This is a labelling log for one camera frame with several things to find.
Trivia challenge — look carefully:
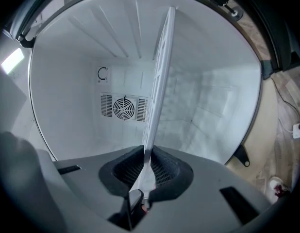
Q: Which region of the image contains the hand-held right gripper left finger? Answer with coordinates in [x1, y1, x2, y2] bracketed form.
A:
[52, 144, 146, 229]

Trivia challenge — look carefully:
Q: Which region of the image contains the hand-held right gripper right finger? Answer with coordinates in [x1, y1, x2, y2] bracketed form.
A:
[137, 145, 272, 233]

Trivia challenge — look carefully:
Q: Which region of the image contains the black mini fridge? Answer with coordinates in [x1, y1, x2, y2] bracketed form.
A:
[9, 0, 282, 170]

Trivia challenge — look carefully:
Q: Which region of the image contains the white wire fridge shelf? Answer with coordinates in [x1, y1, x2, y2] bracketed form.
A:
[130, 6, 177, 199]

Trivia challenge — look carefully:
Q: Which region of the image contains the white plastic fan vent grille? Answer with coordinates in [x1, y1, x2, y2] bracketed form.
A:
[100, 92, 150, 122]

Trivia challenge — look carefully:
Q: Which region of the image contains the person's right shoe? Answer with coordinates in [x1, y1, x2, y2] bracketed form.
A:
[268, 176, 291, 201]

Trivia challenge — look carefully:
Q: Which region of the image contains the round beige table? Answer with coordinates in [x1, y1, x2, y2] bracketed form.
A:
[224, 67, 280, 180]

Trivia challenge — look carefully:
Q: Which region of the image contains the rectangular ceiling light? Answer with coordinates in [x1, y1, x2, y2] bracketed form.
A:
[0, 48, 26, 74]

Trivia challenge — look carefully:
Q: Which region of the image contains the white power cable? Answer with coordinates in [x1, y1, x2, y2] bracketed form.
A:
[277, 117, 297, 134]

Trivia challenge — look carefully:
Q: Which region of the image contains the black power cable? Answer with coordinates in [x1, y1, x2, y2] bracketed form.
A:
[271, 77, 300, 129]

